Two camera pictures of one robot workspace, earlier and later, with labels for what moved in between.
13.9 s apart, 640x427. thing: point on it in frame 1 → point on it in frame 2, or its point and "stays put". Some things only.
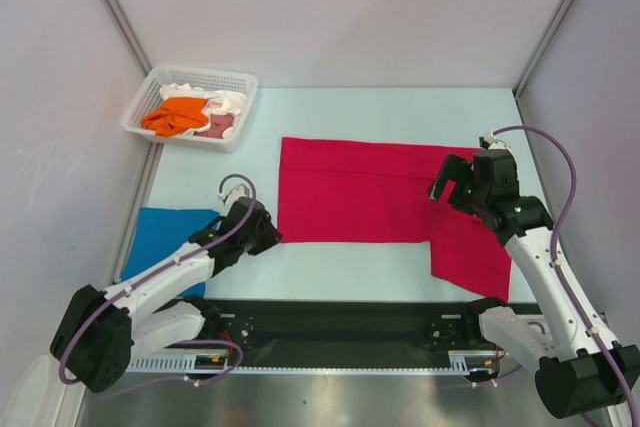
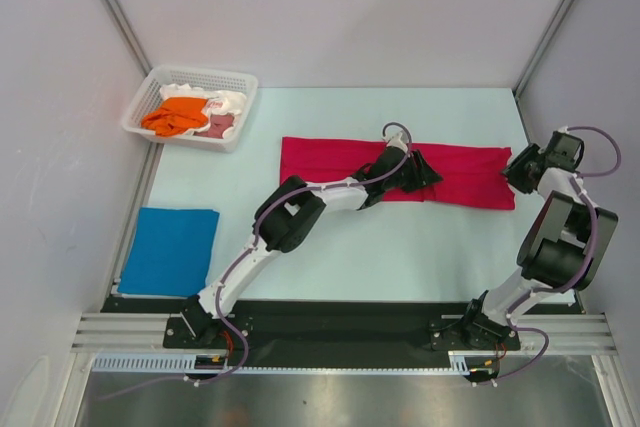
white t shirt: x=219 y=103 stays put
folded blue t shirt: x=159 y=230 stays put
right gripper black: x=451 y=168 → x=514 y=170
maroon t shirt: x=217 y=124 stays put
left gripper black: x=271 y=235 → x=424 y=174
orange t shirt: x=175 y=116 stays put
